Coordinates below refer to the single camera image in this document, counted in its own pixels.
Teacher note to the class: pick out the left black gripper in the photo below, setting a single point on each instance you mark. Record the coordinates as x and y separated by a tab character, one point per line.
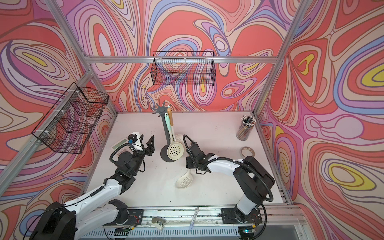
149	149

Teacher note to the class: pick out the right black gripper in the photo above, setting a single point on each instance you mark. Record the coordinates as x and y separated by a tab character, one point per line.
189	164

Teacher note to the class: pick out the cream skimmer green handle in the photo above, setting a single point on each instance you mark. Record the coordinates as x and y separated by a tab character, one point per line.
175	149

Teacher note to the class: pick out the cream skimmer wooden handle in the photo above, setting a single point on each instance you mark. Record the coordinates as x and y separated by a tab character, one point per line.
177	137
185	180

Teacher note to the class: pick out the grey utensil rack stand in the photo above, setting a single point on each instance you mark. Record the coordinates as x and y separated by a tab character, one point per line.
161	110

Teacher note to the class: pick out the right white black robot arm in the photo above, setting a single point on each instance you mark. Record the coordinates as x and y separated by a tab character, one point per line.
254	180

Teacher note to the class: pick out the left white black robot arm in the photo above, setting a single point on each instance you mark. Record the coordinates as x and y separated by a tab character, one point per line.
74	219

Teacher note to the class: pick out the pink white calculator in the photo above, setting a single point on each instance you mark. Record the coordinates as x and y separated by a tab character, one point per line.
118	144

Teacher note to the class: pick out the roll of tape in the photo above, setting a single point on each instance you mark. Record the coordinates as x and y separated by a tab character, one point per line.
247	151

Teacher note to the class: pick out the pencil cup with pencils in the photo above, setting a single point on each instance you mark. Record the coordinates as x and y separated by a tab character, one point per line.
247	124

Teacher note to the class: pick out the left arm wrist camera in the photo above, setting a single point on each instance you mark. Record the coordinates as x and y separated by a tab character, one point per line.
134	139

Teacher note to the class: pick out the pen on rail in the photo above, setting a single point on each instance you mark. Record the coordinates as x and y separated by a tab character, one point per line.
194	218

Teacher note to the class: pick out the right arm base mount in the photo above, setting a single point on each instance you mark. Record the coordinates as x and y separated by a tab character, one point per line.
231	216

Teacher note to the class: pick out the small clip on rail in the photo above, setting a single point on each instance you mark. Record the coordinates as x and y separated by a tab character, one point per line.
158	223

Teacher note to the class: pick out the black wire basket back wall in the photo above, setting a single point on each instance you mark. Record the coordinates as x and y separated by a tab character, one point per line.
178	68

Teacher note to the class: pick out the black wire basket wall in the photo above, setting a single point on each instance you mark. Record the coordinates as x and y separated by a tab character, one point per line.
178	68
74	122

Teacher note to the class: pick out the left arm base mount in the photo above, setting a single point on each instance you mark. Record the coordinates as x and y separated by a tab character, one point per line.
125	216

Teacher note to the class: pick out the black wire basket left wall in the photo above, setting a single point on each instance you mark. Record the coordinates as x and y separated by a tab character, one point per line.
74	122

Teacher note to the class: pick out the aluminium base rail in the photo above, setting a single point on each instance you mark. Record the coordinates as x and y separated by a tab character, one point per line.
279	222

